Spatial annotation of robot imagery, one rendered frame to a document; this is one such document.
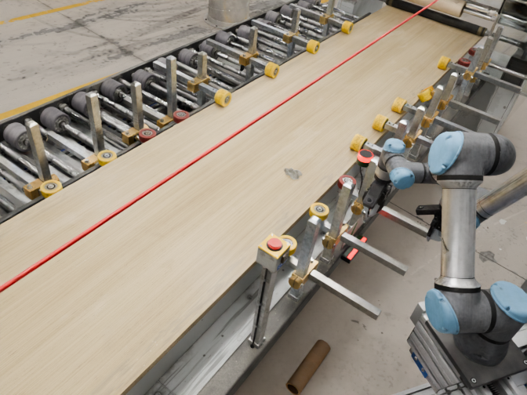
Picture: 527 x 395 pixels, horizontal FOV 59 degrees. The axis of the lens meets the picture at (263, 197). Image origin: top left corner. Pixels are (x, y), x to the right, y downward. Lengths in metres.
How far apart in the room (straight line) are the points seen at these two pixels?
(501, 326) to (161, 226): 1.17
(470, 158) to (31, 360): 1.33
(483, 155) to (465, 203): 0.13
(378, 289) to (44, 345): 1.97
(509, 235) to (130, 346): 2.87
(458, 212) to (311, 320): 1.54
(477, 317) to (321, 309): 1.51
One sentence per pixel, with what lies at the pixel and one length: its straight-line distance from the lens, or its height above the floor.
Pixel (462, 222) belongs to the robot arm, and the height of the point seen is 1.41.
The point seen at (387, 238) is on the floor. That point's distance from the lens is 3.26.
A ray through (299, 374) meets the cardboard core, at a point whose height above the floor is 0.08.
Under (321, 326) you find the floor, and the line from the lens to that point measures 2.69.
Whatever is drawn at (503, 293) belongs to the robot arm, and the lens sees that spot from 1.41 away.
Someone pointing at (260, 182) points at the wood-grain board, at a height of 0.90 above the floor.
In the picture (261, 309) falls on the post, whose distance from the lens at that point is 1.56.
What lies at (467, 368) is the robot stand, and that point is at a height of 1.04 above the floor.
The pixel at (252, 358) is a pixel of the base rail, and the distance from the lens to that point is 1.73.
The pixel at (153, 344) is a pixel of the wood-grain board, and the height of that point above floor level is 0.90.
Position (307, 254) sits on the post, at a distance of 1.67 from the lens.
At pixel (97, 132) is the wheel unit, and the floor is 0.97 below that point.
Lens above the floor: 2.21
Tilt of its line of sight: 42 degrees down
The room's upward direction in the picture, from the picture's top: 9 degrees clockwise
